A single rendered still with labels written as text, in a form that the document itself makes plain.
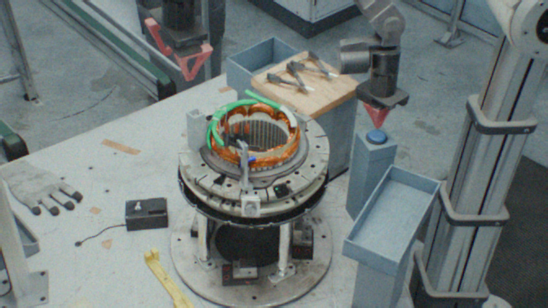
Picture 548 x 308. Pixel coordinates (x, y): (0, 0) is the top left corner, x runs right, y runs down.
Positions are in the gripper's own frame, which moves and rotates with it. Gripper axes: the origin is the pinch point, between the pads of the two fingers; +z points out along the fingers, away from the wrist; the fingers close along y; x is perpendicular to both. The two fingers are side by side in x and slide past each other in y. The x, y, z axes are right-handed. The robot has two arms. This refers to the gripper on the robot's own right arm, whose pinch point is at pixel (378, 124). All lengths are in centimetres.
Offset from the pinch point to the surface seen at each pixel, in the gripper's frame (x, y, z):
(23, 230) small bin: -66, -49, 25
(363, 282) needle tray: -22.8, 18.2, 20.0
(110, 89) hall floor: 26, -191, 98
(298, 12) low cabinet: 136, -174, 88
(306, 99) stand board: -5.5, -18.0, -0.2
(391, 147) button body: 0.6, 3.7, 5.0
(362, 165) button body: -3.9, -0.3, 10.1
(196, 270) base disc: -45, -12, 26
